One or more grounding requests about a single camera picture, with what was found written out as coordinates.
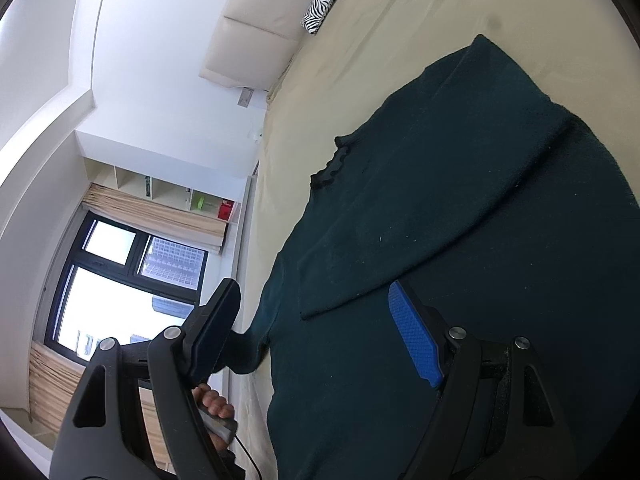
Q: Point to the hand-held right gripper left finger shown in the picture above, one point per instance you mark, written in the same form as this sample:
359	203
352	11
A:
212	342

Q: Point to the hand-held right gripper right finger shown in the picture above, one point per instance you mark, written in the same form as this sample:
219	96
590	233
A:
414	340

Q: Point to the dark teal knit sweater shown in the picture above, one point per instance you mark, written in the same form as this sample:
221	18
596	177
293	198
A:
450	210

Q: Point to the person's left hand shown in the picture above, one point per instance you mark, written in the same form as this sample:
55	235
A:
216	402

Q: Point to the black framed window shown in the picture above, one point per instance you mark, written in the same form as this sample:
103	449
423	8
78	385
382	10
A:
105	300

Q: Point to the red box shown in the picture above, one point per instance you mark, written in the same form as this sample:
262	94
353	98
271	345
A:
225	209

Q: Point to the beige roman blind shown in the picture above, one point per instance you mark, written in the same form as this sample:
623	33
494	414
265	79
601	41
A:
160	217

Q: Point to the green box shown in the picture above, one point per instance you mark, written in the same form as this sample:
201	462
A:
200	203

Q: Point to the beige pleated curtain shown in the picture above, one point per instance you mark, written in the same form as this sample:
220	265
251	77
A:
45	385

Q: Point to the bed with beige sheet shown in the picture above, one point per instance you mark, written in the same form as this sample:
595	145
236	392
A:
400	35

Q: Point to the cream padded headboard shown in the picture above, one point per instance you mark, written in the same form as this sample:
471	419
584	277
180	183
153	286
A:
250	35

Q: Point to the white wall shelf unit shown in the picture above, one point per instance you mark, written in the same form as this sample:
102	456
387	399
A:
170	190

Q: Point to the wall socket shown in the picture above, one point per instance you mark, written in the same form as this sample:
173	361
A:
245	98

